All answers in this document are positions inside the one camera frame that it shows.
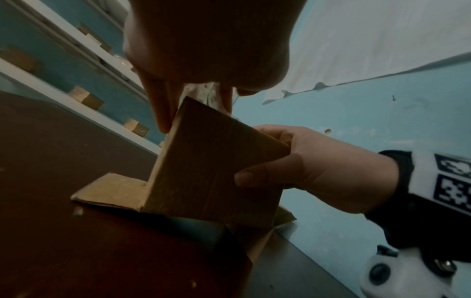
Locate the person's left hand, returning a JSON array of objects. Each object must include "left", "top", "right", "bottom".
[{"left": 123, "top": 0, "right": 308, "bottom": 135}]

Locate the person's right hand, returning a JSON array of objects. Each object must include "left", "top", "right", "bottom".
[{"left": 234, "top": 125, "right": 400, "bottom": 215}]

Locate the brown cardboard box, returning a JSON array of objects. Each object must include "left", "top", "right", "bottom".
[{"left": 71, "top": 96, "right": 297, "bottom": 263}]

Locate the person's right forearm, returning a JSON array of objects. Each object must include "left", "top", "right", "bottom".
[{"left": 364, "top": 150, "right": 471, "bottom": 258}]

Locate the white crumpled paper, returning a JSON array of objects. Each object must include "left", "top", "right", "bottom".
[{"left": 184, "top": 82, "right": 224, "bottom": 112}]

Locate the white wristband with black marker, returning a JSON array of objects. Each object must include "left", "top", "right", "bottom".
[{"left": 408, "top": 150, "right": 471, "bottom": 217}]

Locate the wooden block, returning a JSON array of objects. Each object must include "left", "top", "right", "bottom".
[
  {"left": 77, "top": 23, "right": 112, "bottom": 54},
  {"left": 123, "top": 117, "right": 150, "bottom": 137},
  {"left": 0, "top": 47, "right": 38, "bottom": 73},
  {"left": 68, "top": 85, "right": 106, "bottom": 111}
]

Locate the white sheet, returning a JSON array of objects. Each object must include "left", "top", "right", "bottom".
[{"left": 262, "top": 0, "right": 471, "bottom": 106}]

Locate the white shelf board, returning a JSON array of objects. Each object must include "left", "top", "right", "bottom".
[
  {"left": 15, "top": 0, "right": 149, "bottom": 94},
  {"left": 0, "top": 57, "right": 163, "bottom": 156}
]

